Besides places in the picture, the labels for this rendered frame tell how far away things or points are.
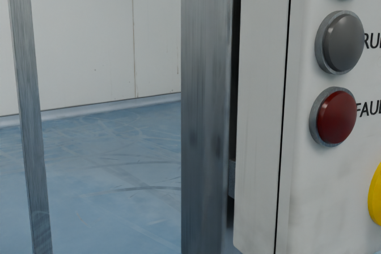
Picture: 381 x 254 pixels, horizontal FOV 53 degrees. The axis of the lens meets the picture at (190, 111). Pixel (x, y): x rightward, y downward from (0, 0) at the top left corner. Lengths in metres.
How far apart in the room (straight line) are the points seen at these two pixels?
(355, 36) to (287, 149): 0.06
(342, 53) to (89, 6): 4.13
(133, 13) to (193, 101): 4.27
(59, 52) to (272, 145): 3.99
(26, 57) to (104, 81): 3.12
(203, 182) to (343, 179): 0.10
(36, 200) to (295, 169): 1.27
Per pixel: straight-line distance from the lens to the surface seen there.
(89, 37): 4.28
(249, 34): 0.21
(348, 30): 0.19
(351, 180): 0.23
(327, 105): 0.19
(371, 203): 0.25
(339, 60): 0.19
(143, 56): 4.60
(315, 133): 0.19
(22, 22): 1.29
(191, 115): 0.27
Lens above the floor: 0.98
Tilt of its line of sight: 13 degrees down
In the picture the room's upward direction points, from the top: straight up
